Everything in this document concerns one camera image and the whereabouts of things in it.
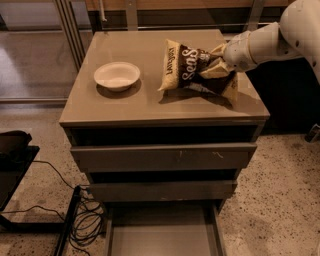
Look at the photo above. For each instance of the small dark floor device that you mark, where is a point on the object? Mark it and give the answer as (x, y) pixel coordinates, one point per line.
(313, 134)

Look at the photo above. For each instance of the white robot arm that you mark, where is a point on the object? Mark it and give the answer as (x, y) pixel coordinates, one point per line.
(296, 35)

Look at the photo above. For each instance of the grey top drawer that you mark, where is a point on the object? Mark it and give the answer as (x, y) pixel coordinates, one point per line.
(163, 158)

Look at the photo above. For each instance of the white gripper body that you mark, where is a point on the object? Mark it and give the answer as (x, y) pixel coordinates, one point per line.
(237, 52)

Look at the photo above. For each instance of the metal railing frame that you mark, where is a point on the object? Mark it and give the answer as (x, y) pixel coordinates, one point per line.
(228, 16)

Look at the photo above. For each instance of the grey drawer cabinet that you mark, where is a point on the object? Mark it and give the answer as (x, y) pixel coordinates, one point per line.
(144, 116)

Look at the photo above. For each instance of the brown chip bag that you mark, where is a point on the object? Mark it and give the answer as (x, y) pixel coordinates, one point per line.
(181, 68)

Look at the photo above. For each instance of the grey drawer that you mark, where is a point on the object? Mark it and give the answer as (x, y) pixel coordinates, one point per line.
(163, 191)
(169, 229)
(163, 158)

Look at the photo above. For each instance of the grey middle drawer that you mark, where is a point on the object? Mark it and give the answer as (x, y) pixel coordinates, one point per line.
(163, 191)

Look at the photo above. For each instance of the white paper bowl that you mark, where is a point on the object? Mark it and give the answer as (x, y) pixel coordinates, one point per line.
(117, 76)

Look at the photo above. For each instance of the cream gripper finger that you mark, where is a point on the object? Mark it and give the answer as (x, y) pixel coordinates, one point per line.
(216, 69)
(219, 50)

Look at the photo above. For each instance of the grey bottom drawer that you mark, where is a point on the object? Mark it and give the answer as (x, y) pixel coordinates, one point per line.
(169, 229)

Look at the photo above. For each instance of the dark bag on table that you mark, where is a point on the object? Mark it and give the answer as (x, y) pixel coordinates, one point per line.
(13, 144)

